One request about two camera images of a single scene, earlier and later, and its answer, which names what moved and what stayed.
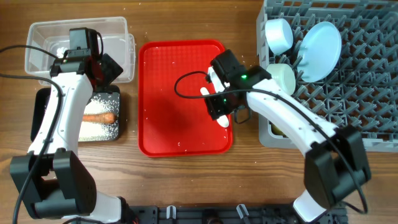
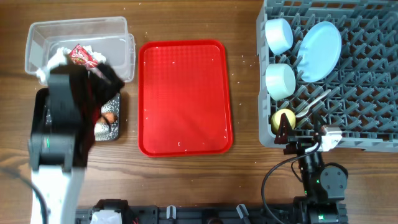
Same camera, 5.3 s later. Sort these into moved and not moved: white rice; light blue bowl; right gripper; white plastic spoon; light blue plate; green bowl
Moved: white plastic spoon; right gripper
Not moved: white rice; green bowl; light blue bowl; light blue plate
